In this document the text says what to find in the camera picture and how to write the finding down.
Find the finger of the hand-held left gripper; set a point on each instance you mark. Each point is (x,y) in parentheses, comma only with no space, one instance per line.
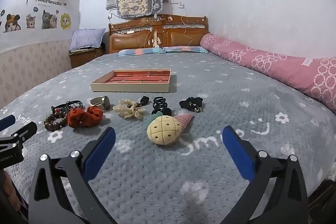
(6,122)
(25,129)

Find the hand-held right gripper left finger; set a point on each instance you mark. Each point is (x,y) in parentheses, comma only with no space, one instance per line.
(101,150)

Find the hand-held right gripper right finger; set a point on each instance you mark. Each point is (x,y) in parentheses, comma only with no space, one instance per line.
(237,150)

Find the orange scrunchie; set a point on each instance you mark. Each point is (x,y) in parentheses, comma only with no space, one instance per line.
(84,116)

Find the cream scrunchie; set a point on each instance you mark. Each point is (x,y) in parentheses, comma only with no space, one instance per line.
(128,109)

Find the pink ribbed hair clip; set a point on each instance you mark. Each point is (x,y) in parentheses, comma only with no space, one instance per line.
(185,120)

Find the black scrunchie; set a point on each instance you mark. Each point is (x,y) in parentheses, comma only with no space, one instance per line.
(191,103)

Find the plush pineapple hair clip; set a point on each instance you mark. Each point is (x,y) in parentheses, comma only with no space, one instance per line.
(164,129)

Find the black claw hair clip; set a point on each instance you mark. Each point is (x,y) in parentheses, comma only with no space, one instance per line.
(160,106)

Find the brick-patterned jewelry tray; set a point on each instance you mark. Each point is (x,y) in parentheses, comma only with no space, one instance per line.
(134,79)

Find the grey flower-print blanket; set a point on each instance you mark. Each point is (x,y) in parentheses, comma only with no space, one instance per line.
(223,87)

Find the pink rolled quilt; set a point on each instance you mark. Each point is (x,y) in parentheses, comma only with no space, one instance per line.
(262,61)

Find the wooden nightstand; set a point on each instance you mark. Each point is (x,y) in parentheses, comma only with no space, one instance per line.
(84,56)

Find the purple dotted pillow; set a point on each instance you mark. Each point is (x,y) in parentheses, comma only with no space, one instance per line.
(85,39)

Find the wooden bed headboard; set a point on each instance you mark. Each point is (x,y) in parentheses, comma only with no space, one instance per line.
(181,36)

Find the hooded cat wall sticker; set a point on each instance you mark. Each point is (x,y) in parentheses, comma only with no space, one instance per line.
(12,23)

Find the tabby kitten wall sticker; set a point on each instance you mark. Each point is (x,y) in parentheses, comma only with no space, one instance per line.
(31,22)

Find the grey cats wall sticker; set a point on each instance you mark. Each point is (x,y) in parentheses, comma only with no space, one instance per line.
(49,19)

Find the flower cat wall sticker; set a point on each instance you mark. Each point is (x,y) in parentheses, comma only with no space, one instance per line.
(66,21)

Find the lettering wall sticker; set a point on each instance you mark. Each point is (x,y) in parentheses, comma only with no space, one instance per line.
(50,1)

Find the white wall socket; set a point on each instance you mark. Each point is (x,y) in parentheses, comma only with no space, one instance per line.
(181,5)

